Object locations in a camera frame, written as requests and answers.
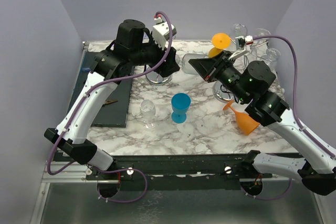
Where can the round chrome glass rack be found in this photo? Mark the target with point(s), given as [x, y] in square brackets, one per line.
[155, 79]

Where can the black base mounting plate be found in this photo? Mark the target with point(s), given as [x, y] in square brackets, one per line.
[177, 172]

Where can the dark tool mat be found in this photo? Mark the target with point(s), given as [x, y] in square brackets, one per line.
[112, 115]

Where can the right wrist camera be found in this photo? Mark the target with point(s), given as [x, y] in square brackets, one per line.
[243, 44]

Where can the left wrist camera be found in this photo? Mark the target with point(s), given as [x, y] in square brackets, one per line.
[160, 32]

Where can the yellow handled pliers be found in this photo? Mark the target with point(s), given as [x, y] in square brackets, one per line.
[109, 102]

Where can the clear ribbed wine glass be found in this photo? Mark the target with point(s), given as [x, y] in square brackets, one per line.
[270, 57]

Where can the scrolled chrome glass rack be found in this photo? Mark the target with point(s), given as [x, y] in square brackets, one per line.
[245, 72]

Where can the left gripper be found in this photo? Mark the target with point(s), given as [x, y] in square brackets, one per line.
[169, 65]

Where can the tall clear flute glass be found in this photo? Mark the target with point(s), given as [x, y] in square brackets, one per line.
[238, 30]

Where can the clear stemmed wine glass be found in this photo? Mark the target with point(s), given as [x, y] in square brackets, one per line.
[148, 111]

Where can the aluminium rail frame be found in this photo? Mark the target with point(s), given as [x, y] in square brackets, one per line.
[73, 174]

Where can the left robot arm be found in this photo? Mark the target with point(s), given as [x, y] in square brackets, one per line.
[133, 46]

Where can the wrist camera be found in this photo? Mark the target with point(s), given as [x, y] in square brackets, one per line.
[160, 32]
[243, 44]

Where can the blue plastic goblet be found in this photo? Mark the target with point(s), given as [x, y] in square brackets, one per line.
[180, 105]

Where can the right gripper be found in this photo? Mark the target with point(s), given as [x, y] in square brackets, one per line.
[207, 67]

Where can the short ribbed clear glass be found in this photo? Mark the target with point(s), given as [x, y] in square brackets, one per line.
[187, 67]

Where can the yellow plastic goblet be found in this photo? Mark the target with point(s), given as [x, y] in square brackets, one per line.
[220, 42]

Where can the orange plastic goblet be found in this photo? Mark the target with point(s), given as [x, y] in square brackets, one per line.
[245, 123]

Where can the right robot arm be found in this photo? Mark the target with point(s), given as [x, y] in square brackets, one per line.
[316, 168]

